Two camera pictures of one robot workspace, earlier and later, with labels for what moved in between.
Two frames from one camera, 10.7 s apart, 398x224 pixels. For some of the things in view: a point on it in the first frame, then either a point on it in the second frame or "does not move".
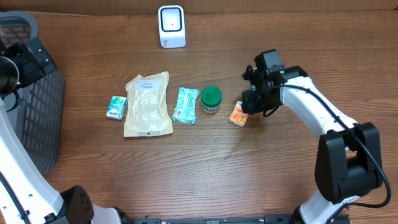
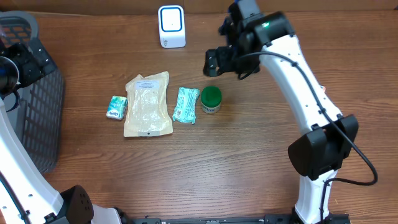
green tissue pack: x=117 y=107 does not move
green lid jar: x=211 y=99 does not move
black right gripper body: x=259 y=101 -> x=230 y=60
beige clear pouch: x=147 y=106 does not move
